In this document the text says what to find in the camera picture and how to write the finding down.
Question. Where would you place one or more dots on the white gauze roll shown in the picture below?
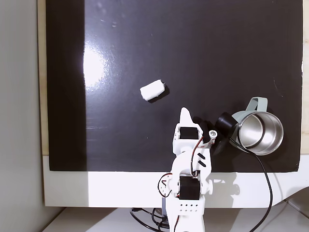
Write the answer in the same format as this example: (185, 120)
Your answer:
(152, 90)

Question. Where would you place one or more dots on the black glossy mat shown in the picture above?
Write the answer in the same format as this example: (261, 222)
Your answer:
(169, 48)

